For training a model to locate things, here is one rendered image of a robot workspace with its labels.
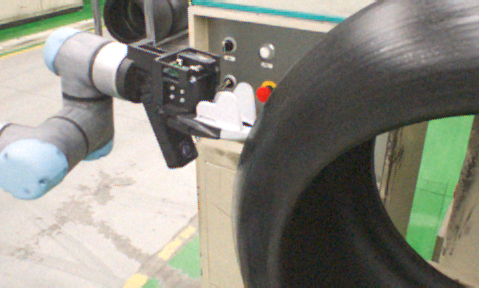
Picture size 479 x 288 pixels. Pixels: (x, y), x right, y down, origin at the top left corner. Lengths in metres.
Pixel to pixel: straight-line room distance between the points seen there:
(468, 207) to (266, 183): 0.45
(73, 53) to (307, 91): 0.40
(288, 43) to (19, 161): 0.71
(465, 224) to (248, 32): 0.66
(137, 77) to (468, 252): 0.59
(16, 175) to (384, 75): 0.45
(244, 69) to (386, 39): 0.87
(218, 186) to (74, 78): 0.73
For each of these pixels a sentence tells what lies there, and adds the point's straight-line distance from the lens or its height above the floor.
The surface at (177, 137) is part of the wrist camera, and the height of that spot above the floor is 1.21.
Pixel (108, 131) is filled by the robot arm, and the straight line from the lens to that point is 0.76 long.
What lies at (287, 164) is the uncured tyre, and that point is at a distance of 0.42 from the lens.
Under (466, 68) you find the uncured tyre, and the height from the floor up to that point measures 1.40.
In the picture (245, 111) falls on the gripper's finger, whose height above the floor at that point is 1.26.
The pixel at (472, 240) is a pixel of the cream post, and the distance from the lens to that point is 0.86.
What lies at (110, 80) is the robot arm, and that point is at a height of 1.29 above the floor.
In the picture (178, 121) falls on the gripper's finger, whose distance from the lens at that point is 0.58.
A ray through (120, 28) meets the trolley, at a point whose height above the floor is 0.46.
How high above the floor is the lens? 1.49
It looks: 27 degrees down
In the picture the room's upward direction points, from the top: straight up
